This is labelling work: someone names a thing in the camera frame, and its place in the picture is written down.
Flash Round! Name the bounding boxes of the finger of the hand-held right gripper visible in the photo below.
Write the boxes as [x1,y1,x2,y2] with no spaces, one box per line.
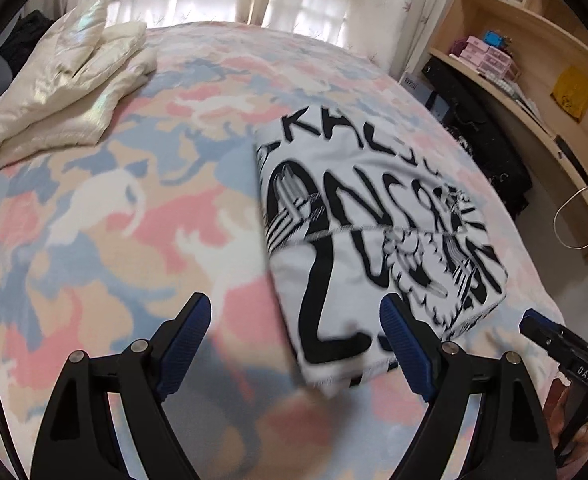
[518,309,588,392]

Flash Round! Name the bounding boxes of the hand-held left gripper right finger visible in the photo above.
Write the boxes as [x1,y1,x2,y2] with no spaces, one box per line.
[379,292,557,480]

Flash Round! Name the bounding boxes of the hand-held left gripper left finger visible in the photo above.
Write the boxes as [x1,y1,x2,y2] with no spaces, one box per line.
[29,291,212,480]

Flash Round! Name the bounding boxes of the black and white printed jacket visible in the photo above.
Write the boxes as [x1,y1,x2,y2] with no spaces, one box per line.
[251,105,509,401]

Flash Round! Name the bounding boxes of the person's right hand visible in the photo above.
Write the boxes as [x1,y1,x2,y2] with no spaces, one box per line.
[548,380,588,466]

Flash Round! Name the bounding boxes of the pastel patterned bedsheet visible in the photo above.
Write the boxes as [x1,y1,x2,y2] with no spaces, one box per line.
[0,20,567,480]

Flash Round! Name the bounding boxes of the black bar device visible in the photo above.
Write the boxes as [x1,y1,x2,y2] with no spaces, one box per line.
[556,135,588,201]

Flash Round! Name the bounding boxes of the black bag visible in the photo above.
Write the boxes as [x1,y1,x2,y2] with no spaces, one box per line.
[421,57,532,216]

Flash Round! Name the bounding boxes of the yellow bag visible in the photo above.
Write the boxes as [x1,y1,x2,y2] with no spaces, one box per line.
[551,66,588,121]

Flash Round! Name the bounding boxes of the papers on desk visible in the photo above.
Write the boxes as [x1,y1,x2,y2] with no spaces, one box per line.
[494,77,542,118]

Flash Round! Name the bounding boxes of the blue and white box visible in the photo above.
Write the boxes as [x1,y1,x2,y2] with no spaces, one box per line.
[401,72,447,121]

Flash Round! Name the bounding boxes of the light wooden shelf desk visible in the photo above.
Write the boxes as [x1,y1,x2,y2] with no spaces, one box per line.
[399,0,588,263]

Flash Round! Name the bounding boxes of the pink drawer boxes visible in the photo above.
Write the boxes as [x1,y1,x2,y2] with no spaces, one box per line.
[448,35,517,81]

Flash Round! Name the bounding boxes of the cream puffer jacket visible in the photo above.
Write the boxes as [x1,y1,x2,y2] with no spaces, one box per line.
[0,0,157,176]

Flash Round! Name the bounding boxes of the black garment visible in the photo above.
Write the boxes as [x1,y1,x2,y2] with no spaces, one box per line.
[0,10,55,76]

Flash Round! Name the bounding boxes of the white cable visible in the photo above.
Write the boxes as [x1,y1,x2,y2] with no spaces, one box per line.
[554,187,588,250]

